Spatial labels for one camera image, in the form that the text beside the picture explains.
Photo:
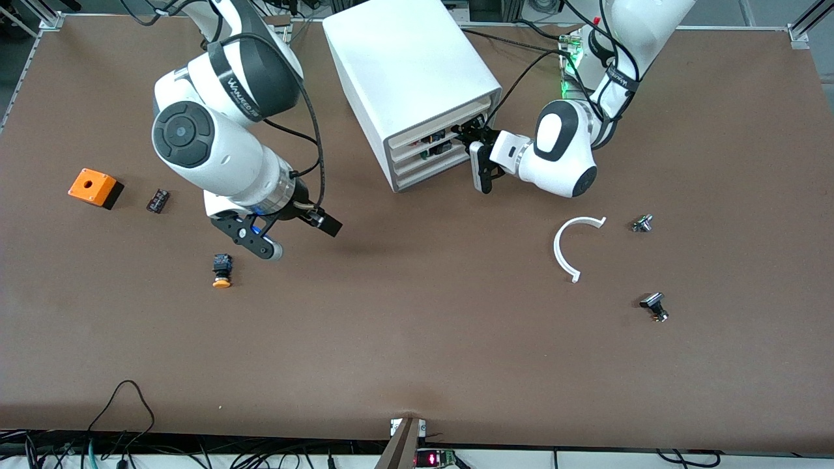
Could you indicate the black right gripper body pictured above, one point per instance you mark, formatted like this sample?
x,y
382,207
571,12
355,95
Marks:
x,y
301,200

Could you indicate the red push button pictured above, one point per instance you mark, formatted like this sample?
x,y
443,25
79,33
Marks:
x,y
434,138

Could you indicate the white plastic tray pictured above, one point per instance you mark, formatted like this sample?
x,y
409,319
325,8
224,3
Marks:
x,y
407,156

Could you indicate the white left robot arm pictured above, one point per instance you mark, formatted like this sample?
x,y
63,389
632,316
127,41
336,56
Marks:
x,y
563,156

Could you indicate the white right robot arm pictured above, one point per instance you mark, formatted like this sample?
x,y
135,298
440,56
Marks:
x,y
215,150

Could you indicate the cream cabinet drawer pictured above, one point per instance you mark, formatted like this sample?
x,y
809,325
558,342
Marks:
x,y
407,169
407,141
407,182

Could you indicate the white drawer cabinet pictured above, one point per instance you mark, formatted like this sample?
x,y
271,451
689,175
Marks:
x,y
404,58

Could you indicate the yellow push button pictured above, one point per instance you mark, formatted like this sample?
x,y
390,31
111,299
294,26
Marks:
x,y
222,267

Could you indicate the small black contact block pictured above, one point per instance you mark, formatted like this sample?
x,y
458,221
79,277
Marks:
x,y
158,200

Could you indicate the device with red display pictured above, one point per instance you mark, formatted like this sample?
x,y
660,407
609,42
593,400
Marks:
x,y
433,459

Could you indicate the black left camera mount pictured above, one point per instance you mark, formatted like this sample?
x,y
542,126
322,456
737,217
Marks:
x,y
497,172

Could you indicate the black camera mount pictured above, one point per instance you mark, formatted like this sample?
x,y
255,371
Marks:
x,y
244,233
497,172

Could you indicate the black push button switch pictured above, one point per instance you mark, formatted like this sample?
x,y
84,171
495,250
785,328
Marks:
x,y
438,151

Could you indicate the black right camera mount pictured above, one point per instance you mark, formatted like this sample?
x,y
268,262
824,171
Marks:
x,y
244,233

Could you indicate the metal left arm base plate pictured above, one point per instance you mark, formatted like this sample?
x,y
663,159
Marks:
x,y
565,81

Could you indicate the small silver metal switch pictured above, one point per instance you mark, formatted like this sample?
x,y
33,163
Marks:
x,y
642,224

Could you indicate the orange button enclosure box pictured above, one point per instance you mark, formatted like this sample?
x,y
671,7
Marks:
x,y
90,184

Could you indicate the white table edge bracket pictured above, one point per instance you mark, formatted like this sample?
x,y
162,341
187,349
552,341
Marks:
x,y
394,426

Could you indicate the aluminium frame corner bracket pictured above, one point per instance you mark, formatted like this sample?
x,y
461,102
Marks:
x,y
51,21
798,36

